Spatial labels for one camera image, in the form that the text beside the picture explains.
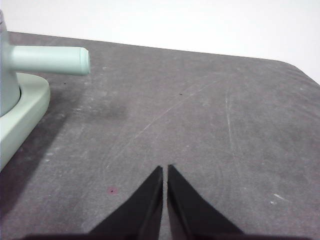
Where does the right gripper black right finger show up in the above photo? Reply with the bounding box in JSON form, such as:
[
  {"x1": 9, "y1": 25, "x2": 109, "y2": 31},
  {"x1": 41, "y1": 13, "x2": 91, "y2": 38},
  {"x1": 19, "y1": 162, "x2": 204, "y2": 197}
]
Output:
[{"x1": 166, "y1": 164, "x2": 245, "y2": 236}]

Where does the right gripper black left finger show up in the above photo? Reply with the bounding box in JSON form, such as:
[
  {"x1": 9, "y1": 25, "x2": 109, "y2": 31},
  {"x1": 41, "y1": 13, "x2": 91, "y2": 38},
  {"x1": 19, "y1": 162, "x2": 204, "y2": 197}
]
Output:
[{"x1": 89, "y1": 165, "x2": 164, "y2": 236}]

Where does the green steamer pot with handle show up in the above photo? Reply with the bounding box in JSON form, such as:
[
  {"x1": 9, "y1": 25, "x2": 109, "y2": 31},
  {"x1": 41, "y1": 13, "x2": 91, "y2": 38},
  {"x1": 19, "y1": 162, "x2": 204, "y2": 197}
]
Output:
[{"x1": 0, "y1": 9, "x2": 91, "y2": 118}]

